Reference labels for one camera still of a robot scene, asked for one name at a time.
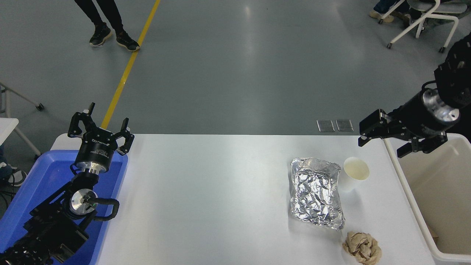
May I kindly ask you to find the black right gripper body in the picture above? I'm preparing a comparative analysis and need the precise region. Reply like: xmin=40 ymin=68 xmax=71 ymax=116
xmin=391 ymin=92 xmax=451 ymax=139

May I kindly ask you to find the white side table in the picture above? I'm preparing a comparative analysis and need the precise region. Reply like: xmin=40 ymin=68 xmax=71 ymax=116
xmin=0 ymin=117 xmax=42 ymax=159

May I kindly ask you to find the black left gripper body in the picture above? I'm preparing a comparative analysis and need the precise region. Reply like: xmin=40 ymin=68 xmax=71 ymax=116
xmin=75 ymin=128 xmax=118 ymax=171

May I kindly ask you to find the crumpled foil tray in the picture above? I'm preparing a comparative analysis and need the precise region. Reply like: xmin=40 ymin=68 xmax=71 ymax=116
xmin=290 ymin=157 xmax=346 ymax=231

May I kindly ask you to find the white wheeled chair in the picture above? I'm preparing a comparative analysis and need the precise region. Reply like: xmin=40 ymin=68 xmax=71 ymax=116
xmin=378 ymin=0 xmax=471 ymax=53

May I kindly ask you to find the white paper cup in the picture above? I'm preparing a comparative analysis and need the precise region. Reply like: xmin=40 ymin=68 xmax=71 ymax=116
xmin=338 ymin=156 xmax=370 ymax=192

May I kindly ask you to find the blue plastic tray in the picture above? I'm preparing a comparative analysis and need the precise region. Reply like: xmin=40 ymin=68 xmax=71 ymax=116
xmin=0 ymin=149 xmax=128 ymax=265

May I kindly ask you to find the crumpled tan paper ball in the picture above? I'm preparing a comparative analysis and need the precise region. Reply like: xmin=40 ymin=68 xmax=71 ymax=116
xmin=342 ymin=231 xmax=382 ymax=265

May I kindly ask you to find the grey wheeled frame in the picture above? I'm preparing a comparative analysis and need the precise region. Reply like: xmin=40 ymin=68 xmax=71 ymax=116
xmin=0 ymin=81 xmax=45 ymax=118

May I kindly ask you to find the large pale plastic bin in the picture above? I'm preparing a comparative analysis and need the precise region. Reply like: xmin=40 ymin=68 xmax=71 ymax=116
xmin=383 ymin=132 xmax=471 ymax=262

